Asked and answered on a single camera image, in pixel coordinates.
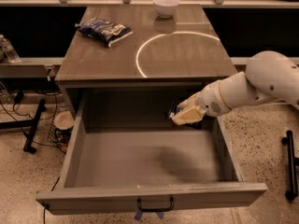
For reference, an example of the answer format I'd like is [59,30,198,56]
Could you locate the blue tape strips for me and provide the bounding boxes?
[134,211,164,221]

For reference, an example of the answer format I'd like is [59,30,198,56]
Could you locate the white ceramic bowl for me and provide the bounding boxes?
[152,0,179,18]

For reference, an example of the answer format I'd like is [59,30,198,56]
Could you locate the dark blue rxbar wrapper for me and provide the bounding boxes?
[168,104,203,130]

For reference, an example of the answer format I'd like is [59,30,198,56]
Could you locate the black stand leg right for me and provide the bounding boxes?
[281,130,299,202]

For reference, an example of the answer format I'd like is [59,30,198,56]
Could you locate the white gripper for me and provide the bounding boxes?
[170,80,231,125]

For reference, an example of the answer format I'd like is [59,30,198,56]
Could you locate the black floor cable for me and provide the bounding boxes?
[0,91,64,149]

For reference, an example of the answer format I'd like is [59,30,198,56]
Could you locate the grey wooden cabinet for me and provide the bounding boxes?
[55,4,236,113]

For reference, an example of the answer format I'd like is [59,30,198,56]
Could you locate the blue chip bag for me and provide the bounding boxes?
[75,18,133,48]

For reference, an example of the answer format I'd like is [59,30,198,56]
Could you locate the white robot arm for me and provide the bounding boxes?
[169,51,299,125]

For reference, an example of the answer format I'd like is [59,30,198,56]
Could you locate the black stand leg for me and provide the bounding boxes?
[281,130,299,202]
[23,99,46,154]

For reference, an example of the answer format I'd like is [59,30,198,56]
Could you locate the black drawer handle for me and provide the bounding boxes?
[137,197,174,213]

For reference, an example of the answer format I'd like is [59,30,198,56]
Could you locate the paper cup in wire basket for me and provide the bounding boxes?
[53,111,75,144]

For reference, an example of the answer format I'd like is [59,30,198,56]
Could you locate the black stand leg left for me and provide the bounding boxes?
[23,99,46,154]

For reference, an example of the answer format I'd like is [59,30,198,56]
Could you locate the open grey top drawer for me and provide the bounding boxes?
[36,87,267,215]

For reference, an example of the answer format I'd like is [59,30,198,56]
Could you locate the clear plastic water bottle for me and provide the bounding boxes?
[0,35,21,63]

